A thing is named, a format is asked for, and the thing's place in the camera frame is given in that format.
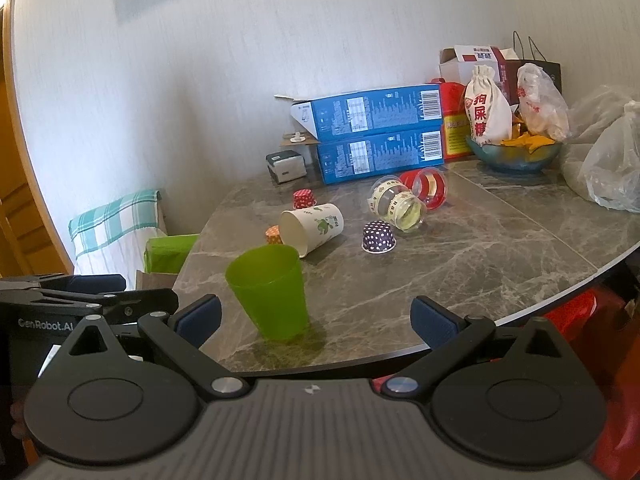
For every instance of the green plastic cup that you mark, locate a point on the green plastic cup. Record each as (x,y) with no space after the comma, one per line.
(267,300)

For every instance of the white hook on cardboard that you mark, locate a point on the white hook on cardboard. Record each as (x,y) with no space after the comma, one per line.
(298,136)

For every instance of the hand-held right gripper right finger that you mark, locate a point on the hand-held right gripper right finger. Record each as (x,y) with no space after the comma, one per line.
(432,322)

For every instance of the white paper cup green print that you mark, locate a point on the white paper cup green print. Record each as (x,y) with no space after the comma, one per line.
(316,227)

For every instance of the white plastic bag red print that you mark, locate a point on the white plastic bag red print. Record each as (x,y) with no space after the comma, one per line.
(542,102)

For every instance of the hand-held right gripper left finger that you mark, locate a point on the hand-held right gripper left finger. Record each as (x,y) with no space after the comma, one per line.
(200,319)

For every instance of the red transparent plastic cup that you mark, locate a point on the red transparent plastic cup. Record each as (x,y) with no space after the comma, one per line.
(436,187)

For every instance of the white cloth pouch red print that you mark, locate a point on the white cloth pouch red print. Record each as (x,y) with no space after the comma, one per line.
(486,110)

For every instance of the purple dotted cupcake liner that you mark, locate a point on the purple dotted cupcake liner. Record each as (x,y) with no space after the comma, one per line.
(378,238)

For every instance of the orange dotted cupcake liner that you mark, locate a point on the orange dotted cupcake liner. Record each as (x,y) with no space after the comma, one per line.
(273,235)

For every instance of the small grey device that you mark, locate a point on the small grey device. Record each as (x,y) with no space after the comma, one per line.
(286,166)

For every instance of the red plastic stool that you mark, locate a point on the red plastic stool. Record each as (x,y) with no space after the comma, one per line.
(607,360)

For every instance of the red dotted cupcake liner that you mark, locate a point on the red dotted cupcake liner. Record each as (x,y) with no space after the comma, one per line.
(304,199)

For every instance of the green box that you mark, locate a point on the green box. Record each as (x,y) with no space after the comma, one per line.
(167,252)

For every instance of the brown paper bag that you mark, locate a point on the brown paper bag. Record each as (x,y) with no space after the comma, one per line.
(152,280)

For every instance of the teal plaid cloth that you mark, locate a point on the teal plaid cloth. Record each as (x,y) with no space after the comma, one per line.
(112,217)

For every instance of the blue cardboard box open flap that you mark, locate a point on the blue cardboard box open flap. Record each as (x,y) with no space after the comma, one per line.
(370,112)

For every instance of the white cardboard box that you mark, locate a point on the white cardboard box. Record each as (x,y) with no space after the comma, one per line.
(457,67)

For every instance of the clear plastic cup yellow band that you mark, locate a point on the clear plastic cup yellow band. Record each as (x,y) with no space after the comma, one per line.
(395,205)

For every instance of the blue cardboard box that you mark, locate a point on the blue cardboard box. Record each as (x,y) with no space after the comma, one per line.
(380,157)

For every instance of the orange snack pieces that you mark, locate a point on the orange snack pieces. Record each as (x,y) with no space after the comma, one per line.
(530,141)

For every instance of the blue glass bowl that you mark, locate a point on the blue glass bowl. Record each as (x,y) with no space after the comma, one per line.
(510,160)

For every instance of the clear plastic bag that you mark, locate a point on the clear plastic bag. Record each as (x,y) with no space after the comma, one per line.
(612,170)
(595,110)

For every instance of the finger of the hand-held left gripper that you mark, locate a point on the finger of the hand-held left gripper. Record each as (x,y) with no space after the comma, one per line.
(95,283)
(145,302)

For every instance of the red and yellow box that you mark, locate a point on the red and yellow box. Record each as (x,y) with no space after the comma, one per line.
(452,125)

